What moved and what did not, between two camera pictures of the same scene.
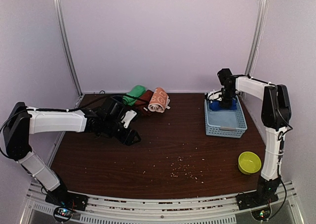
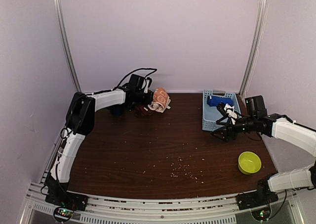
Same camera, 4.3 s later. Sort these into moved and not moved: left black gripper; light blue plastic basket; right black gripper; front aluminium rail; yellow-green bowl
Moved: left black gripper; right black gripper; light blue plastic basket
Not moved: yellow-green bowl; front aluminium rail
